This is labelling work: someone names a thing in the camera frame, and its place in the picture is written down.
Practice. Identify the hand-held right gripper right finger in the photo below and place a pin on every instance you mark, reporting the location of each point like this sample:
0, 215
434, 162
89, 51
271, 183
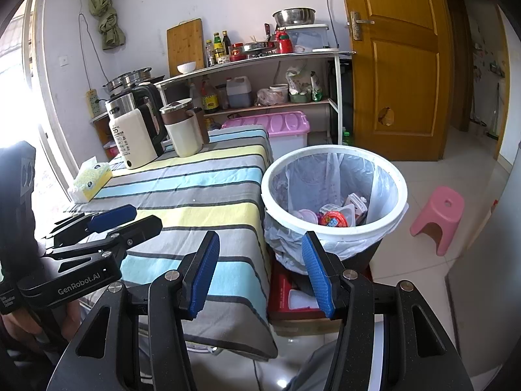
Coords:
315, 281

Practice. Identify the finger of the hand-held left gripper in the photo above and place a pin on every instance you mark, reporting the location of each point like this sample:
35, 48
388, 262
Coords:
112, 216
138, 228

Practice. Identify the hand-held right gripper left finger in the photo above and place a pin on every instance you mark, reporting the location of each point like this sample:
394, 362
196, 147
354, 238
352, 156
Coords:
203, 277

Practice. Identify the red lidded jelly cup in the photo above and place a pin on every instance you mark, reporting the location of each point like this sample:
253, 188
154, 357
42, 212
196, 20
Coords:
333, 220

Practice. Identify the white plastic trash bin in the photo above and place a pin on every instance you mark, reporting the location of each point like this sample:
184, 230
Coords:
366, 236

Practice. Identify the blue white yogurt cup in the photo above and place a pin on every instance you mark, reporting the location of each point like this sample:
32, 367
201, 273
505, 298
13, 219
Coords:
351, 214

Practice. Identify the red milk carton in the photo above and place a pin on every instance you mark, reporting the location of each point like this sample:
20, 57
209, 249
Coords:
358, 205

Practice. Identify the clear plastic bin liner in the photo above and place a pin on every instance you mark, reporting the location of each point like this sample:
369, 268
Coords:
309, 179

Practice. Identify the person's left hand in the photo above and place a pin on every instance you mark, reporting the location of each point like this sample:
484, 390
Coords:
24, 326

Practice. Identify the red cardboard box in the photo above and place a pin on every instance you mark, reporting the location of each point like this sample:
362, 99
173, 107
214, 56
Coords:
293, 297

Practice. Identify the yellow white tissue pack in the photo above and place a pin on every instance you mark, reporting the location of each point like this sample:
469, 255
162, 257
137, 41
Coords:
91, 179

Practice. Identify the striped tablecloth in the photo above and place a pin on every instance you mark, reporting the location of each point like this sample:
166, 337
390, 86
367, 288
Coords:
195, 187

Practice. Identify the cream steel electric kettle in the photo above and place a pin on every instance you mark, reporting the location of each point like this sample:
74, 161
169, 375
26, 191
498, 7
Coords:
134, 134

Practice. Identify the person's grey trousers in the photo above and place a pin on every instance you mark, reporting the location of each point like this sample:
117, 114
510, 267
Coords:
313, 366

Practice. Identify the beige brown lidded jug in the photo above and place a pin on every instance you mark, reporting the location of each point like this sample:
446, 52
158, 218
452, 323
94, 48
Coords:
185, 134

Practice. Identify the white power strip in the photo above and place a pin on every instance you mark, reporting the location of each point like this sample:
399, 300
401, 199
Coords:
93, 104

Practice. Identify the small yellow bottle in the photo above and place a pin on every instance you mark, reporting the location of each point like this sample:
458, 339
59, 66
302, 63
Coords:
209, 124

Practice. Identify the steel steamer pot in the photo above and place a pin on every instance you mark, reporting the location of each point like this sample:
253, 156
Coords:
128, 79

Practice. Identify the pink plastic stool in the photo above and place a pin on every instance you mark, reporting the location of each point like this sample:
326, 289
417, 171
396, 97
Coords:
439, 218

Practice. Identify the clear plastic bottle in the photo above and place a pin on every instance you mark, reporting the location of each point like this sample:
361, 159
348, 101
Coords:
193, 93

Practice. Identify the green plastic bottle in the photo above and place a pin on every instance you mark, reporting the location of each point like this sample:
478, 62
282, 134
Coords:
346, 136

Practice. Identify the yellow label oil bottle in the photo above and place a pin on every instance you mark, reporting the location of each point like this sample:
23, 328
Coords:
209, 95

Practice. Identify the pink lidded storage box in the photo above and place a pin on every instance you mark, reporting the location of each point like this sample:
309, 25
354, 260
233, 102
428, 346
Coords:
281, 126

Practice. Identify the white refrigerator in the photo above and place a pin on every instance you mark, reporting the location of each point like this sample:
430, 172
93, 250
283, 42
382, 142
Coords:
480, 293

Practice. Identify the white ceramic bowl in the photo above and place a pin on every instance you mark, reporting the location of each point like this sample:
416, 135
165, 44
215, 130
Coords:
186, 67

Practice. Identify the dark liquid plastic jug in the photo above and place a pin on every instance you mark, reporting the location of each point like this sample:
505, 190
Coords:
239, 91

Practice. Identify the clear plastic bag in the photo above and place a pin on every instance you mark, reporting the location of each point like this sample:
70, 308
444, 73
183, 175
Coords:
264, 97

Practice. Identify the green bowl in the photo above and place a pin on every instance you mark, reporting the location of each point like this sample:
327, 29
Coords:
300, 97

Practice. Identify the wooden cutting board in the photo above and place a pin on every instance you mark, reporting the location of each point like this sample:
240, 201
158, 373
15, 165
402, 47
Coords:
185, 47

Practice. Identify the small clear seasoning bottle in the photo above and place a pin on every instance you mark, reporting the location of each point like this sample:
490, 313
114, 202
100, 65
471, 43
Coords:
209, 53

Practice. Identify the white plastic tub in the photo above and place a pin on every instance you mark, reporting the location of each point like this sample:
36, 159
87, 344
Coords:
279, 89

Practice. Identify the green glass sauce bottle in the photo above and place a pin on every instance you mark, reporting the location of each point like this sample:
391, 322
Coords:
217, 44

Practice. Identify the white plastic bag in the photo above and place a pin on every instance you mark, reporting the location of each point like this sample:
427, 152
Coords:
301, 79

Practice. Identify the red lidded jar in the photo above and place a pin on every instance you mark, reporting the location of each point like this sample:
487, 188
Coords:
237, 51

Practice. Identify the green hanging cloth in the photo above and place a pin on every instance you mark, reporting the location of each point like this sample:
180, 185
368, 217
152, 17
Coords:
106, 12

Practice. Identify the dark glass sauce bottle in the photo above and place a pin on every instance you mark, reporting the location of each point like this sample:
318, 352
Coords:
226, 42

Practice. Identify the kitchen shelf unit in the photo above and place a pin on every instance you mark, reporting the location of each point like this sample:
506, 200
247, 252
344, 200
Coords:
260, 63

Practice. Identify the steel pan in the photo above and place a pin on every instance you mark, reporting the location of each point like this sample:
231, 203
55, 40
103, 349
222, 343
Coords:
256, 47

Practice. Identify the wooden door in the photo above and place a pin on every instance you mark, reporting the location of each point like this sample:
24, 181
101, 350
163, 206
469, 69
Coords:
395, 61

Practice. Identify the kitchen knife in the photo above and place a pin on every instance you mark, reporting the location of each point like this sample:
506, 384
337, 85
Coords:
267, 32

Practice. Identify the red plastic bottle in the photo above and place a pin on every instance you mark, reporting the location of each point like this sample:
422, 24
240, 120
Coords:
285, 40

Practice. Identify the clear plastic storage box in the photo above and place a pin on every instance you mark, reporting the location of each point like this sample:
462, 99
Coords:
309, 36

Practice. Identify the steel mixing bowl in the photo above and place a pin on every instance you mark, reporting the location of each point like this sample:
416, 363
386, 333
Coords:
294, 15

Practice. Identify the wall switch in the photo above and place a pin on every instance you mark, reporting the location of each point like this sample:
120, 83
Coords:
64, 60

